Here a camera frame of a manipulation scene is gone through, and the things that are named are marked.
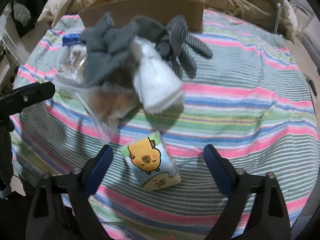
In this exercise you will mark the blue tissue pack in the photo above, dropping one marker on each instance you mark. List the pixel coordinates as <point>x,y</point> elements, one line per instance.
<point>72,39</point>

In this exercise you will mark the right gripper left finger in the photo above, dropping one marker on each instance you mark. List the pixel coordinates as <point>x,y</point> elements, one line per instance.
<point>60,208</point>

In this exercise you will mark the grey knitted gloves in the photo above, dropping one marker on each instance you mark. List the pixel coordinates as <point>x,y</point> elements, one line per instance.
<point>108,47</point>

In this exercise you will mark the cartoon capybara tissue pack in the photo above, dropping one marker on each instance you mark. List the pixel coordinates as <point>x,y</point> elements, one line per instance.
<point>151,163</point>

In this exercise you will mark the dark striped grey socks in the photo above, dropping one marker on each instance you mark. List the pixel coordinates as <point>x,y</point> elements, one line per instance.
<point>174,45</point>

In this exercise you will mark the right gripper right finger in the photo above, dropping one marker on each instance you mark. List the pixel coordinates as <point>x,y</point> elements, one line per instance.
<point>268,219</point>

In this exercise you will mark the striped colourful bed cloth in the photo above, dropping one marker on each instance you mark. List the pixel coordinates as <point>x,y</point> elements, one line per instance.
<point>250,101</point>

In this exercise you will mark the clear bag with snacks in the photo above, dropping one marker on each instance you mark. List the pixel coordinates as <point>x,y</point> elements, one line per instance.
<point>106,103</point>

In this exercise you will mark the black clothes pile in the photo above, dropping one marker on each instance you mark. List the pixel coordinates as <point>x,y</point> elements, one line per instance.
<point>22,17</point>

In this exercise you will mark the brown cardboard box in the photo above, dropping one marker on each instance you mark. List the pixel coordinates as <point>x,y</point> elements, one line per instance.
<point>122,11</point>

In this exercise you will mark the white sock pair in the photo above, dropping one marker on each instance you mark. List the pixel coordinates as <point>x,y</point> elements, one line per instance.
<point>156,84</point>

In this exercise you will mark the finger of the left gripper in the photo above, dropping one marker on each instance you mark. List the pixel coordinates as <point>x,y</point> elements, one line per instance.
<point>15,101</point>

